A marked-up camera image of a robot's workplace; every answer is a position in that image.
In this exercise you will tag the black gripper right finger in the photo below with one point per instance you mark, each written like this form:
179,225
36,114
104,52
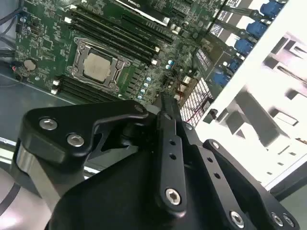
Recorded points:
216,172

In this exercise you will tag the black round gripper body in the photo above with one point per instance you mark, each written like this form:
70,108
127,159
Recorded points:
115,203

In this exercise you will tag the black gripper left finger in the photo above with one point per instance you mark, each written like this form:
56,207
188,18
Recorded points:
60,124

